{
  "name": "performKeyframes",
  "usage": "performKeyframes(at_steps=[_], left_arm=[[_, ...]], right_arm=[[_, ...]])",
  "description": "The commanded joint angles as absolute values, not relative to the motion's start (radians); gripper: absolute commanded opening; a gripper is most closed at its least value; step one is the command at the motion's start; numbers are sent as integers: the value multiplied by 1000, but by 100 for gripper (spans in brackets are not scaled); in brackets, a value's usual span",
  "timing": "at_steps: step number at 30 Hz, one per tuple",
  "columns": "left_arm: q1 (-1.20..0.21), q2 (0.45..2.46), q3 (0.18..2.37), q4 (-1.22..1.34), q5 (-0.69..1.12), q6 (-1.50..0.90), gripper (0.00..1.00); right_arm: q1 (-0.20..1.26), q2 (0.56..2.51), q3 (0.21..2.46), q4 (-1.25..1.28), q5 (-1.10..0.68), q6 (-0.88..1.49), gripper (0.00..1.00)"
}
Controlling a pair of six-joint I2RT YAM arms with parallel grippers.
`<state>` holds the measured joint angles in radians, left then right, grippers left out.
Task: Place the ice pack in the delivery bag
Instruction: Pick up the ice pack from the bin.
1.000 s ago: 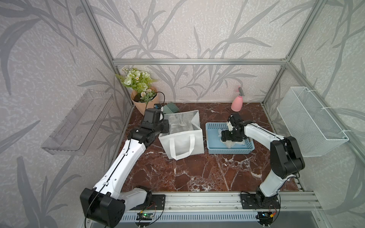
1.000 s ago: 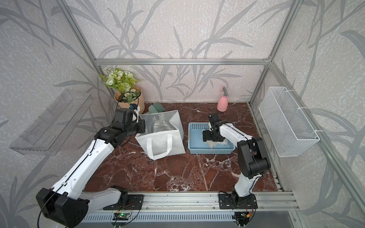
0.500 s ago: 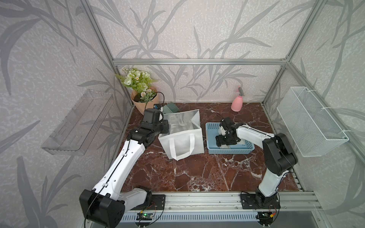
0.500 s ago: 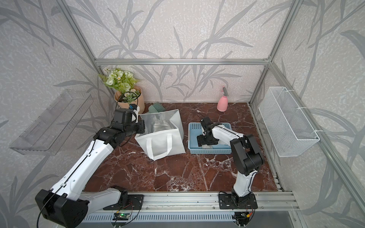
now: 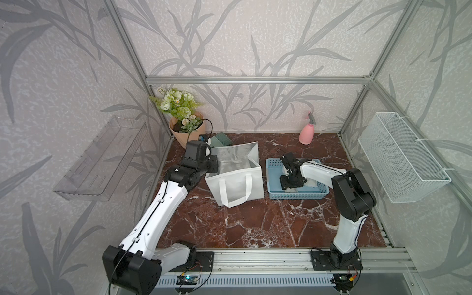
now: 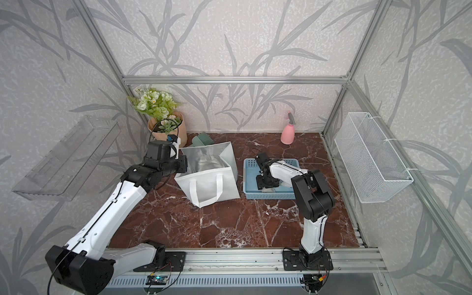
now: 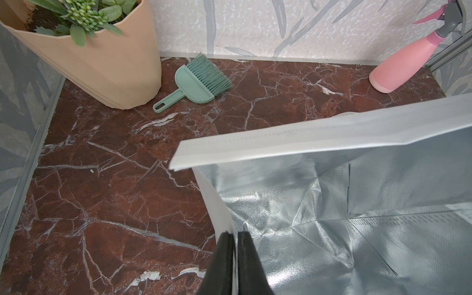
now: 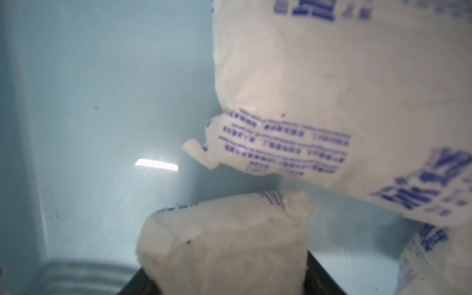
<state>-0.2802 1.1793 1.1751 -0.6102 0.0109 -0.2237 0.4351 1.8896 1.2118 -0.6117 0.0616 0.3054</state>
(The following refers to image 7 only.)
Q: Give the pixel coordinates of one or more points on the green hand brush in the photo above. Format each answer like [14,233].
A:
[200,81]

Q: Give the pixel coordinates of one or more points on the green white artificial plant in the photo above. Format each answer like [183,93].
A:
[80,19]

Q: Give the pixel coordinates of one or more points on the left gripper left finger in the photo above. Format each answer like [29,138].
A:
[219,275]

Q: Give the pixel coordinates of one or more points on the peach flower pot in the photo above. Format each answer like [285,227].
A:
[122,72]

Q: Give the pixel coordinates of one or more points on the pink spray bottle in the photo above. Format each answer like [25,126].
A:
[405,63]

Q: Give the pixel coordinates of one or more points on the white insulated delivery bag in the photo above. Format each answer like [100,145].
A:
[357,204]

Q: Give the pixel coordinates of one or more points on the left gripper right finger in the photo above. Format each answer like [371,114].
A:
[251,277]

